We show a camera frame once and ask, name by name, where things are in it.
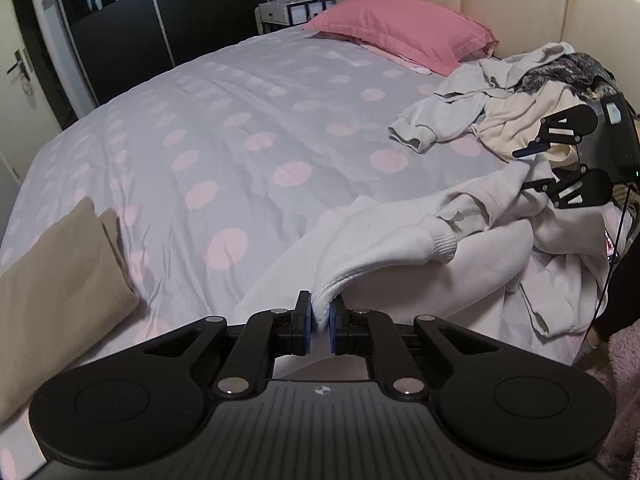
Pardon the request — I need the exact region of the white sweatshirt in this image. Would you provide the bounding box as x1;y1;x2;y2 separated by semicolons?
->
232;157;630;364

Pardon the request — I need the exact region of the cream room door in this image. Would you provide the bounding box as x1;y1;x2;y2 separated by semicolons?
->
0;0;62;184

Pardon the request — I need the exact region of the white bedside table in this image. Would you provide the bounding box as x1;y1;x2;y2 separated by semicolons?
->
256;0;336;35

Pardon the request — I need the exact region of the dark floral patterned garment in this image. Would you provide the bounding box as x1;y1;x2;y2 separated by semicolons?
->
515;52;620;102

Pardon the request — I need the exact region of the pink pillow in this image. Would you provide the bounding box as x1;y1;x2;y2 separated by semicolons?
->
304;0;498;76

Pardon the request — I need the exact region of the folded beige garment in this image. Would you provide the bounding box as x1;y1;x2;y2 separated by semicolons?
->
1;197;140;422

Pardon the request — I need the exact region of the black sliding wardrobe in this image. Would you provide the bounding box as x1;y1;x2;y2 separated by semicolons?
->
8;0;284;126

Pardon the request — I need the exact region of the light grey hoodie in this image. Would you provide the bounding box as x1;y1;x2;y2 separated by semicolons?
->
388;42;575;153

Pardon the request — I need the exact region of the grey pink polka-dot bedspread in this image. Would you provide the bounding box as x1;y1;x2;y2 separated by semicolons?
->
1;28;501;353

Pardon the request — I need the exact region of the cream knit garment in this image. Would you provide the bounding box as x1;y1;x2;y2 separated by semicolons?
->
475;81;582;162

